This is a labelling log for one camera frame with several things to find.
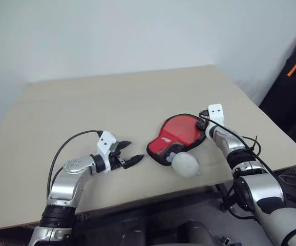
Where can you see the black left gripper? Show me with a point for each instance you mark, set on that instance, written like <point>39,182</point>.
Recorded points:
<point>116,159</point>

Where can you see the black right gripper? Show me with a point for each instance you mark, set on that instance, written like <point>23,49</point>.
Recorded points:
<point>201,125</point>

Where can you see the red black paddle case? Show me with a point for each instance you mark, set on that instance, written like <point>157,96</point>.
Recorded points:
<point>158,151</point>

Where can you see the grey white plush pendant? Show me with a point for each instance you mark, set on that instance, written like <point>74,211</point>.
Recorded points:
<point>187,165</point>

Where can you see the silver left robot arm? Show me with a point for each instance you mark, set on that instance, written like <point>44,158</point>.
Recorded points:
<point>66,179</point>

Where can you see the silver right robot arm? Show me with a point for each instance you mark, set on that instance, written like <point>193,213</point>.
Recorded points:
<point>260,187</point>

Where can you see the black metal table leg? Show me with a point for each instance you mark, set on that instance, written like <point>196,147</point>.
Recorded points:
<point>223,197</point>

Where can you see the dark rounded shape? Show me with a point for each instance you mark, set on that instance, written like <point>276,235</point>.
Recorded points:
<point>135,238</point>
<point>195,233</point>

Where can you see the black bag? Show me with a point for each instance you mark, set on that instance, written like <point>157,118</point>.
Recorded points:
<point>291,102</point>

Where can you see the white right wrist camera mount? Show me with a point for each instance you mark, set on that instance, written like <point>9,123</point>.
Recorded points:
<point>216,114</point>

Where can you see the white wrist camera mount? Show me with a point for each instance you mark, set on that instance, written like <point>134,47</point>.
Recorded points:
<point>216,114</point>
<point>105,141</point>

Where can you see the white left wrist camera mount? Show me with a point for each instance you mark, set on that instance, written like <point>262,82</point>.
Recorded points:
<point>105,141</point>

